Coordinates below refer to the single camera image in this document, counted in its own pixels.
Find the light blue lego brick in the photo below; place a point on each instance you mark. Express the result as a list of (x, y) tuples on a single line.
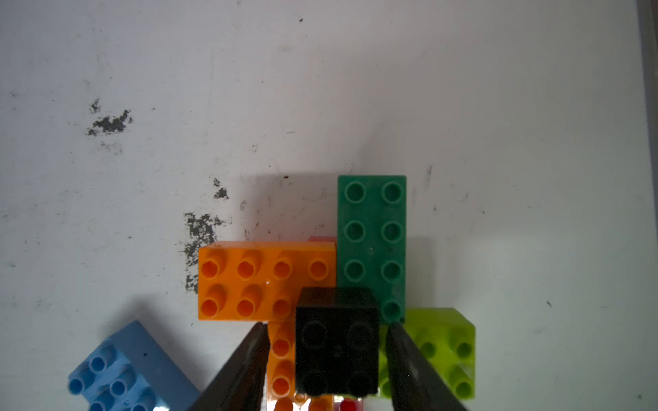
[(130, 371)]

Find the orange lego brick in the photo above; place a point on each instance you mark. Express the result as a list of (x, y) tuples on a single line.
[(281, 391), (259, 280)]

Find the red lego brick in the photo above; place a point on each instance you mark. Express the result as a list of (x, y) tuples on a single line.
[(348, 404), (323, 239)]

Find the dark green lego brick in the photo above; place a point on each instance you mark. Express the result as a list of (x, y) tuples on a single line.
[(371, 240)]

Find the orange lego brick front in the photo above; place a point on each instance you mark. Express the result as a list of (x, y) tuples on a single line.
[(281, 391)]

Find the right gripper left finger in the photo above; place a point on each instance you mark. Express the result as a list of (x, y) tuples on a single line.
[(239, 385)]

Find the black lego brick attached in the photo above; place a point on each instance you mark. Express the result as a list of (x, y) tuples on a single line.
[(337, 342)]

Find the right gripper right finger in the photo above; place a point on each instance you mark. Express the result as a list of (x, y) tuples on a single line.
[(415, 385)]

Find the lime green lego brick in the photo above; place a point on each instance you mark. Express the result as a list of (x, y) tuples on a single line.
[(447, 341)]

